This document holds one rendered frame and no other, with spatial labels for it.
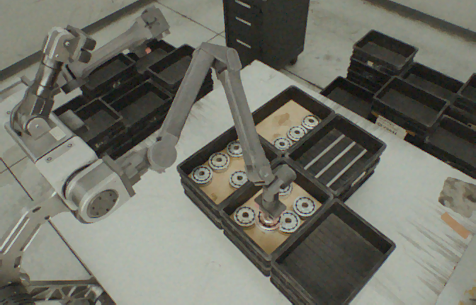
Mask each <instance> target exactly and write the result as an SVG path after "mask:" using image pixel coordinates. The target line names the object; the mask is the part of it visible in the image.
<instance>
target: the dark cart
mask: <svg viewBox="0 0 476 305"><path fill-rule="evenodd" d="M222 5H223V16H224V26H225V45H226V46H227V47H231V48H233V49H235V50H236V51H237V54H238V57H239V61H240V64H241V66H242V68H241V69H240V70H242V69H244V68H245V67H247V65H249V64H250V63H252V62H253V61H254V60H255V59H256V60H258V61H260V62H263V63H264V64H266V65H268V66H269V67H270V68H272V69H275V70H276V71H279V70H280V69H282V68H283V67H284V66H285V65H286V64H287V63H288V62H290V63H292V64H294V63H296V61H297V59H298V55H299V54H301V53H302V52H303V50H304V44H305V33H306V27H307V17H308V11H309V5H310V0H222Z"/></svg>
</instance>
